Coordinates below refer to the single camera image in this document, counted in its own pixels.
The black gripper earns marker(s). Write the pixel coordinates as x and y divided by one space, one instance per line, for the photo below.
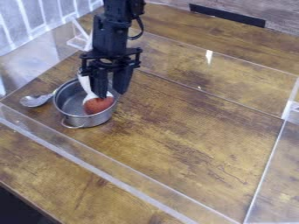
98 63

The red plush mushroom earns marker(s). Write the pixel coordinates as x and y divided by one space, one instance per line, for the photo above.
92 103

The silver metal pot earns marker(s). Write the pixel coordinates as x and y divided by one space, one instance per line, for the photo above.
68 102

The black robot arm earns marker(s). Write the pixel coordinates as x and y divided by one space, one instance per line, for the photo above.
115 26

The clear acrylic triangular stand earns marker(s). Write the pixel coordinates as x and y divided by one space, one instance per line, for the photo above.
82 39

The black bar in background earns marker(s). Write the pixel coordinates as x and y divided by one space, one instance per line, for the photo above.
258 22

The spoon with yellow-green handle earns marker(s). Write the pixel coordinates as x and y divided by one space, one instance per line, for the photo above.
33 101

